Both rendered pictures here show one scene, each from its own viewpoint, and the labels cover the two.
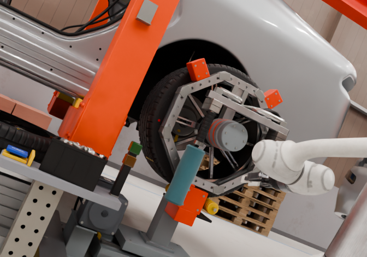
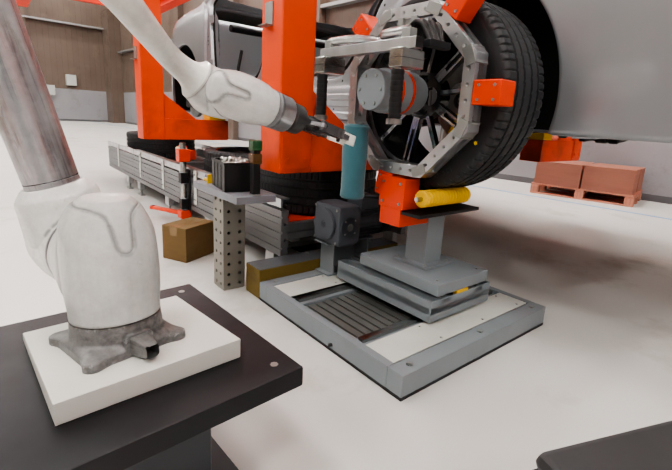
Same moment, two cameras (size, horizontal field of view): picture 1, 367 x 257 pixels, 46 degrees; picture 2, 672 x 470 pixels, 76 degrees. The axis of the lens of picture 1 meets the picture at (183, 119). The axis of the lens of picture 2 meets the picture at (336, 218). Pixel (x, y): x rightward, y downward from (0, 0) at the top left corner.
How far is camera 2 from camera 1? 2.01 m
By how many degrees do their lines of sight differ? 71
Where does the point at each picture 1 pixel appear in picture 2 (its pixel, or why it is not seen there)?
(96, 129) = (268, 142)
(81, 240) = (327, 254)
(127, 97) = not seen: hidden behind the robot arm
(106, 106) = not seen: hidden behind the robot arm
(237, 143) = (374, 96)
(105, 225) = (326, 235)
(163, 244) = (417, 260)
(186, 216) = (389, 215)
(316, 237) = not seen: outside the picture
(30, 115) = (605, 174)
